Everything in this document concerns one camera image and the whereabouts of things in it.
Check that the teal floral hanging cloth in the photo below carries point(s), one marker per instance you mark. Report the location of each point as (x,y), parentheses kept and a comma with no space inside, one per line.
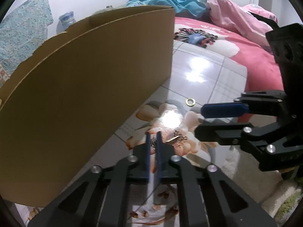
(22,32)

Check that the light pink blanket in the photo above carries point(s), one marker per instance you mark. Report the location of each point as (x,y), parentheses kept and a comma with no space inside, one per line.
(241,20)

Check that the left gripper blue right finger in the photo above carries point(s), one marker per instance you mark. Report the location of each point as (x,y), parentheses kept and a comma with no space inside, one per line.
(167,162)

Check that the white shaggy rug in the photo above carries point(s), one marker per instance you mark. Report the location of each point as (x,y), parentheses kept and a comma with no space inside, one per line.
(277,197)

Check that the floral plastic tablecloth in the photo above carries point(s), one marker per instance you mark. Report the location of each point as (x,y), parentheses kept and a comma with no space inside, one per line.
(166,111)

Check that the brown cardboard box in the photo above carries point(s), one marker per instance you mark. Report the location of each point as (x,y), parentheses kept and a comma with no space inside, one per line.
(61,104)

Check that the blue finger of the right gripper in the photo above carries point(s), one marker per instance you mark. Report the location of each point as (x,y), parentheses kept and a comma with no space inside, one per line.
(268,103)
(260,142)

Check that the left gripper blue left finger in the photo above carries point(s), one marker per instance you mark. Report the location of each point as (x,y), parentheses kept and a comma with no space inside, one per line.
(140,162)

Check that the water dispenser bottle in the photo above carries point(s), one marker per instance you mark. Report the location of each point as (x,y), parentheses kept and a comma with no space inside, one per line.
(65,21)

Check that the pink floral bed quilt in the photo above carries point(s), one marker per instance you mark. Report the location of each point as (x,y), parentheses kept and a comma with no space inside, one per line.
(225,66)

